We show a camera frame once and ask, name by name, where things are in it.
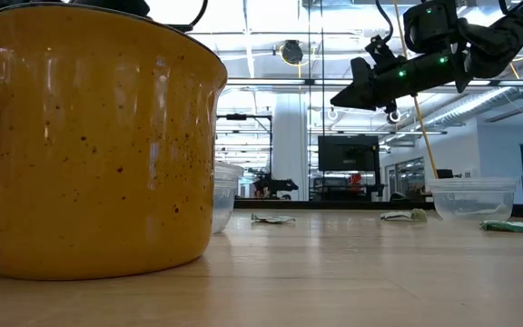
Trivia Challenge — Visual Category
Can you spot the black metal table frame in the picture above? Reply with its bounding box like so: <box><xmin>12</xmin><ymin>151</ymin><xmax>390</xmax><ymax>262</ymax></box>
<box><xmin>232</xmin><ymin>199</ymin><xmax>523</xmax><ymax>220</ymax></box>

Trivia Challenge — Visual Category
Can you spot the black background monitor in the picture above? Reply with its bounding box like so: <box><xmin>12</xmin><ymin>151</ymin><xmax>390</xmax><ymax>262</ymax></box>
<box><xmin>317</xmin><ymin>134</ymin><xmax>381</xmax><ymax>173</ymax></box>

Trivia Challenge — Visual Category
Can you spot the yellow speckled enamel mug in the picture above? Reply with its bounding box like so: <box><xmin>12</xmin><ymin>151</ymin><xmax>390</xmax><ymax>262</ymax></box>
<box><xmin>0</xmin><ymin>3</ymin><xmax>229</xmax><ymax>281</ymax></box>

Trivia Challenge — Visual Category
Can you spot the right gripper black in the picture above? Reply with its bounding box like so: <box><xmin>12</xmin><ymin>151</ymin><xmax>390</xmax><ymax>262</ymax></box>
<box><xmin>330</xmin><ymin>48</ymin><xmax>460</xmax><ymax>114</ymax></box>

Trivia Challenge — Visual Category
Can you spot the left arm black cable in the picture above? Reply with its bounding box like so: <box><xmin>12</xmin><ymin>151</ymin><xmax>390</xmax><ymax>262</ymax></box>
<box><xmin>168</xmin><ymin>0</ymin><xmax>210</xmax><ymax>34</ymax></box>

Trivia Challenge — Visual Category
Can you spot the black ceiling cord reel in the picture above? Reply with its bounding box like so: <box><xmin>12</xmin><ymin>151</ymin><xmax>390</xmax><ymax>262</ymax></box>
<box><xmin>279</xmin><ymin>39</ymin><xmax>306</xmax><ymax>66</ymax></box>

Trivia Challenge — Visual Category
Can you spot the clear round plastic container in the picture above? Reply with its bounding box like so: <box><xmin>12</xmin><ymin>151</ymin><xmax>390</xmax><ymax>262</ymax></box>
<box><xmin>211</xmin><ymin>161</ymin><xmax>246</xmax><ymax>235</ymax></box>
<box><xmin>426</xmin><ymin>176</ymin><xmax>519</xmax><ymax>223</ymax></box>

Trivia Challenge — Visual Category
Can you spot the yellow hanging cable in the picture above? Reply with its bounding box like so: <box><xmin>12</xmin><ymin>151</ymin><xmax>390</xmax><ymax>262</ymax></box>
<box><xmin>392</xmin><ymin>0</ymin><xmax>440</xmax><ymax>180</ymax></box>

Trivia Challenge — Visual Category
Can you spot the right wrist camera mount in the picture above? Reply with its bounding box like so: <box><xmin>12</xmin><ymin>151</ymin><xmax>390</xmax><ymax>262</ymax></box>
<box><xmin>364</xmin><ymin>35</ymin><xmax>401</xmax><ymax>74</ymax></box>

